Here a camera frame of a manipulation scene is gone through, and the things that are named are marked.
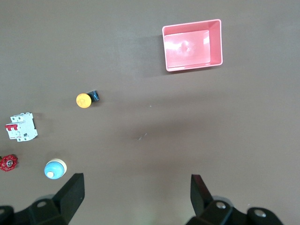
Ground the blue service bell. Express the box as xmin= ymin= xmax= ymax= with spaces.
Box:
xmin=44 ymin=158 xmax=68 ymax=180

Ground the brass valve red handwheel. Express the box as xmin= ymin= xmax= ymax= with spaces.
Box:
xmin=0 ymin=154 xmax=19 ymax=173

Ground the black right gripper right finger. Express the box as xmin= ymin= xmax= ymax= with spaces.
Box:
xmin=186 ymin=174 xmax=284 ymax=225

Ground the white circuit breaker red switch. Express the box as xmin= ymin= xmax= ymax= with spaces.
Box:
xmin=4 ymin=112 xmax=38 ymax=143

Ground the pink plastic box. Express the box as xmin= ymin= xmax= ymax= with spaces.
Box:
xmin=161 ymin=18 xmax=223 ymax=72

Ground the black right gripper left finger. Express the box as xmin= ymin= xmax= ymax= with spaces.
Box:
xmin=0 ymin=172 xmax=85 ymax=225

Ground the yellow push button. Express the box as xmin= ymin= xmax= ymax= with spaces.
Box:
xmin=75 ymin=90 xmax=101 ymax=109

